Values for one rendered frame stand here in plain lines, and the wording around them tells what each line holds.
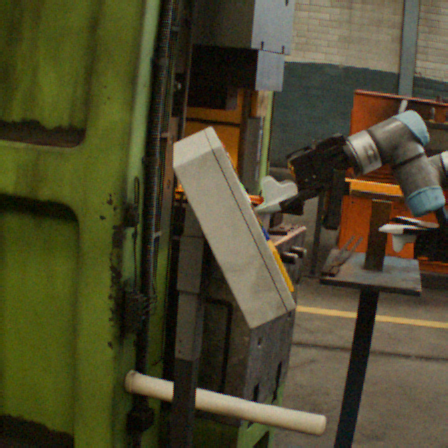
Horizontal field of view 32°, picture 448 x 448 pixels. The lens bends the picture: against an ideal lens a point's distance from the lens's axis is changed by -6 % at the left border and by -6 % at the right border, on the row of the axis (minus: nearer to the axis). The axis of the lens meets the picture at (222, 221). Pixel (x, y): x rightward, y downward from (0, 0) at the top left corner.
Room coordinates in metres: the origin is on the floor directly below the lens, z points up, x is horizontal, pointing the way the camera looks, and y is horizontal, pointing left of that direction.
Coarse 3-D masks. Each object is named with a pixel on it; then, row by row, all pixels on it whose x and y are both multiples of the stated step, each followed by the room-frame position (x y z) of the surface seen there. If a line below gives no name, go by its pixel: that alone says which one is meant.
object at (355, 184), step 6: (348, 180) 2.23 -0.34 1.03; (354, 180) 2.24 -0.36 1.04; (354, 186) 2.23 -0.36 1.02; (360, 186) 2.22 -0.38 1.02; (366, 186) 2.22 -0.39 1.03; (372, 186) 2.22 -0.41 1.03; (378, 186) 2.22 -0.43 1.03; (384, 186) 2.21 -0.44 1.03; (390, 186) 2.21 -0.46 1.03; (396, 186) 2.21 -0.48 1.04; (384, 192) 2.21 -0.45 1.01; (390, 192) 2.21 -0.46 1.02; (396, 192) 2.21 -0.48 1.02; (444, 192) 2.19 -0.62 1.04; (444, 198) 2.19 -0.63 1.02; (444, 204) 2.18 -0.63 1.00
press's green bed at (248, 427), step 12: (276, 396) 2.06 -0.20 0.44; (204, 420) 1.81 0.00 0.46; (204, 432) 1.81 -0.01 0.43; (216, 432) 1.79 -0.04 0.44; (228, 432) 1.78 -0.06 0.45; (240, 432) 1.79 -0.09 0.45; (252, 432) 1.88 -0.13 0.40; (264, 432) 2.01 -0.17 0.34; (192, 444) 1.82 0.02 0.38; (204, 444) 1.80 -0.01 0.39; (216, 444) 1.79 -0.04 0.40; (228, 444) 1.78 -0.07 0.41; (240, 444) 1.80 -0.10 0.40; (252, 444) 1.92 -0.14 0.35; (264, 444) 2.06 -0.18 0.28
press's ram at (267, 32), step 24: (216, 0) 1.81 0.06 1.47; (240, 0) 1.79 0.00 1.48; (264, 0) 1.83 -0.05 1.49; (288, 0) 2.00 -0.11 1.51; (216, 24) 1.81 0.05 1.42; (240, 24) 1.79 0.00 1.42; (264, 24) 1.84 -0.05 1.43; (288, 24) 2.02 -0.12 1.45; (264, 48) 1.86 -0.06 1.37; (288, 48) 2.03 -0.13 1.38
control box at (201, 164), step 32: (192, 160) 1.19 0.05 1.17; (224, 160) 1.19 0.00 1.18; (192, 192) 1.19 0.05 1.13; (224, 192) 1.20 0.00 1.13; (224, 224) 1.20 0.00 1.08; (256, 224) 1.20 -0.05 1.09; (224, 256) 1.20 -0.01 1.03; (256, 256) 1.20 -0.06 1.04; (256, 288) 1.20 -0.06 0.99; (256, 320) 1.20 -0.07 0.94
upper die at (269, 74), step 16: (192, 48) 1.88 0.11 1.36; (208, 48) 1.87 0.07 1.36; (224, 48) 1.85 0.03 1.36; (240, 48) 1.84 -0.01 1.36; (192, 64) 1.88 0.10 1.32; (208, 64) 1.87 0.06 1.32; (224, 64) 1.85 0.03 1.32; (240, 64) 1.84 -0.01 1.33; (256, 64) 1.82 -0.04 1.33; (272, 64) 1.92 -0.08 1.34; (192, 80) 1.88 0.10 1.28; (208, 80) 1.86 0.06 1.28; (224, 80) 1.85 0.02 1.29; (240, 80) 1.84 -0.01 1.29; (256, 80) 1.83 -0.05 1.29; (272, 80) 1.93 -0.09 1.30
